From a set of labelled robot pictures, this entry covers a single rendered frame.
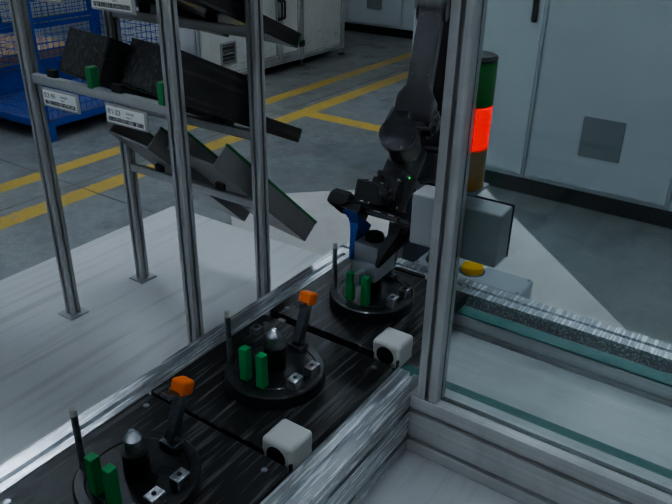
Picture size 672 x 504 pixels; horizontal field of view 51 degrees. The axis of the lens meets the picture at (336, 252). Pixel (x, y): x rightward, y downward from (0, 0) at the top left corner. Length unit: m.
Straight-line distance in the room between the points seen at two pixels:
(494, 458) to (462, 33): 0.54
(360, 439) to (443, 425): 0.13
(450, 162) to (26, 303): 0.93
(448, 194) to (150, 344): 0.66
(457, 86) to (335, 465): 0.46
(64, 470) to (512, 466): 0.55
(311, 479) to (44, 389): 0.52
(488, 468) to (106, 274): 0.89
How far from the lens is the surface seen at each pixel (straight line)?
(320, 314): 1.13
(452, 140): 0.82
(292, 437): 0.87
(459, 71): 0.80
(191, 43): 6.32
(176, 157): 1.01
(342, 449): 0.90
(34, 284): 1.54
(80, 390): 1.21
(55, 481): 0.90
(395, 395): 0.98
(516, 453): 0.97
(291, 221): 1.28
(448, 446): 1.01
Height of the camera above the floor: 1.57
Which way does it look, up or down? 27 degrees down
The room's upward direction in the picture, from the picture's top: 1 degrees clockwise
